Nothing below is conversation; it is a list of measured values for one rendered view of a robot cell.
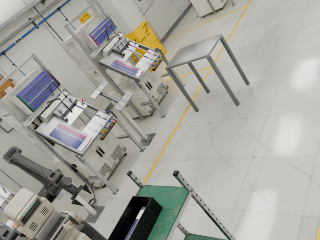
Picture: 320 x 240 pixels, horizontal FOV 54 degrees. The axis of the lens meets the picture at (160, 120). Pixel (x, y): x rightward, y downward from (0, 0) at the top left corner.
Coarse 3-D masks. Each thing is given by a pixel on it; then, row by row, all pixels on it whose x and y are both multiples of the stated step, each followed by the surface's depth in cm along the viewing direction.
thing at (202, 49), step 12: (216, 36) 385; (180, 48) 430; (192, 48) 403; (204, 48) 379; (228, 48) 389; (180, 60) 395; (192, 60) 375; (168, 72) 411; (216, 72) 371; (240, 72) 407; (180, 84) 421; (204, 84) 457
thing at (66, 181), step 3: (63, 177) 202; (66, 177) 202; (69, 177) 203; (60, 180) 202; (63, 180) 201; (66, 180) 201; (69, 180) 202; (54, 183) 206; (63, 183) 201; (66, 183) 201; (69, 183) 201; (57, 186) 207; (63, 186) 204; (66, 186) 203; (69, 186) 206
